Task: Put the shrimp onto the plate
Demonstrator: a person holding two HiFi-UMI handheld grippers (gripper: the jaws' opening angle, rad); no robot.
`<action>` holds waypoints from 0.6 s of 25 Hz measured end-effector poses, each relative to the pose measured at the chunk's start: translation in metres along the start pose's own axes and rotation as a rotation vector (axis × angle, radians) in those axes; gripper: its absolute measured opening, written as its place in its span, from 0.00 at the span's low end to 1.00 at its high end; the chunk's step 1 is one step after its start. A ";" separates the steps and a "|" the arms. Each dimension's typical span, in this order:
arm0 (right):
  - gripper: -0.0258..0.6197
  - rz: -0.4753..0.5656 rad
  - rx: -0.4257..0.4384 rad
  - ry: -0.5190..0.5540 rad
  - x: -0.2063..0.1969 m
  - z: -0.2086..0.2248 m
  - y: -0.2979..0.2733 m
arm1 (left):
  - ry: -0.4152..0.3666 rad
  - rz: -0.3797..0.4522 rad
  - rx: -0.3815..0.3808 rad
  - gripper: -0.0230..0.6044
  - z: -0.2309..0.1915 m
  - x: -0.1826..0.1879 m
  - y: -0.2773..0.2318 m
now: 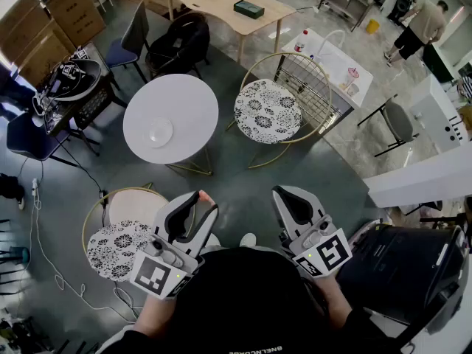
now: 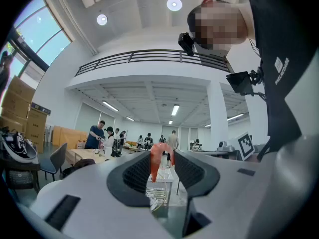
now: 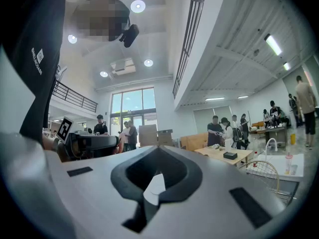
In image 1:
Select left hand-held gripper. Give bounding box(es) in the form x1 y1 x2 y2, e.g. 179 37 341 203
128 190 221 301

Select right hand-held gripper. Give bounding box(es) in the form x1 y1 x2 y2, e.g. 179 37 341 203
271 185 353 280

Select small white plate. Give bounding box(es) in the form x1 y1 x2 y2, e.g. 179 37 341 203
142 117 175 149

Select person's right forearm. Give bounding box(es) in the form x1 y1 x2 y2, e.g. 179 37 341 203
314 274 354 332

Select person's left forearm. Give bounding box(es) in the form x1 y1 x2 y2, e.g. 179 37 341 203
131 292 178 343

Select person's black t-shirt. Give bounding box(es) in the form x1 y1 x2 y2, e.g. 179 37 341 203
94 246 410 354

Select black bin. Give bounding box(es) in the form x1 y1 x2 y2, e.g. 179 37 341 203
336 222 471 336

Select white round table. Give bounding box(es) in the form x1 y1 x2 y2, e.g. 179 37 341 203
122 73 220 177

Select white ledge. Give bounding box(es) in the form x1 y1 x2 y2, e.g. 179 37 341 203
362 150 472 209

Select grey chair black legs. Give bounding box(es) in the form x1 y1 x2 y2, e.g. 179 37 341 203
356 94 421 159

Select pink drink cup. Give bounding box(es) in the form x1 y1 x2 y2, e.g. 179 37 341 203
344 66 361 89

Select black crate side table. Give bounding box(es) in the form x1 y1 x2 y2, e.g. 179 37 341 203
32 42 129 158

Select white side table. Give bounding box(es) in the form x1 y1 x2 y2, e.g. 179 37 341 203
281 27 375 109

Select white cabinet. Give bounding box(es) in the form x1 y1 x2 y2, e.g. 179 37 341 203
409 73 472 155

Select clear bottle red cap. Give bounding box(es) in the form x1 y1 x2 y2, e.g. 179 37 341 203
293 29 310 53

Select black round padded chair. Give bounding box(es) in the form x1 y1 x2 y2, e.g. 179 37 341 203
145 10 212 81

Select black and white helmet device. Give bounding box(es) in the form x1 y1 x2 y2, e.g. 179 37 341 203
46 58 103 103

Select dark blue chair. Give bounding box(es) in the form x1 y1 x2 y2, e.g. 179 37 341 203
6 111 101 168

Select white curved faucet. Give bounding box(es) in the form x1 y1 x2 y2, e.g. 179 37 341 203
316 29 347 60

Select grey-backed blue seat chair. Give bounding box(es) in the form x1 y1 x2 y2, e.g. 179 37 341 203
104 0 151 85

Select dark green box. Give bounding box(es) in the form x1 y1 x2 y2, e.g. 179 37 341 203
232 0 266 20

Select dark desk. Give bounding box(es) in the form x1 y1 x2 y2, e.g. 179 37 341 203
317 0 375 33

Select light wooden table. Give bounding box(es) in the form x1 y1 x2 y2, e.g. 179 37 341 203
156 0 298 64

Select stack of cardboard boxes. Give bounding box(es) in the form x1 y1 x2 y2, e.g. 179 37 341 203
0 0 107 88

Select gold wire chair floral cushion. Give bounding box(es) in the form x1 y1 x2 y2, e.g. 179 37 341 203
81 186 197 283
225 51 333 170

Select white cable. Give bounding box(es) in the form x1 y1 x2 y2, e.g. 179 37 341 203
13 182 145 325

